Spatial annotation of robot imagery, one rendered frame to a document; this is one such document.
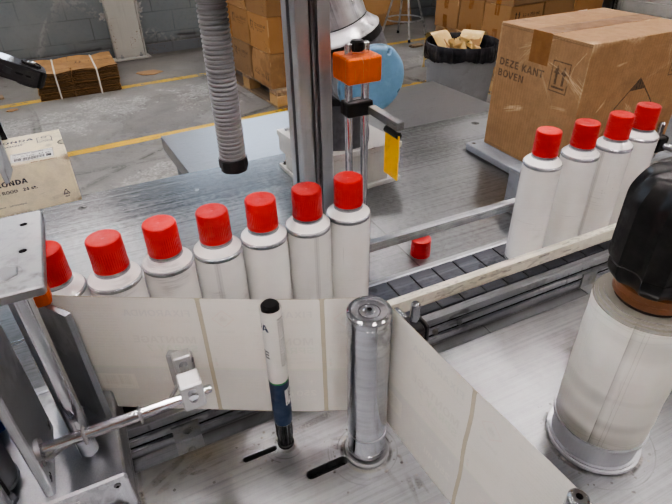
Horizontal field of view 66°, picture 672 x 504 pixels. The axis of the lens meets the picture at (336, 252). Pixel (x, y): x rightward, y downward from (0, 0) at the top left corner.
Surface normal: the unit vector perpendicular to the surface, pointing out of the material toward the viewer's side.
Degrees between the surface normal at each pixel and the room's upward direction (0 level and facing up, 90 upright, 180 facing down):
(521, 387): 0
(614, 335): 91
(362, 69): 90
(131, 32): 90
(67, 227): 0
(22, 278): 0
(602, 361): 91
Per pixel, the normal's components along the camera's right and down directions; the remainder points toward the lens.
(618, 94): 0.44, 0.50
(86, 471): -0.02, -0.82
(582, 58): -0.90, 0.26
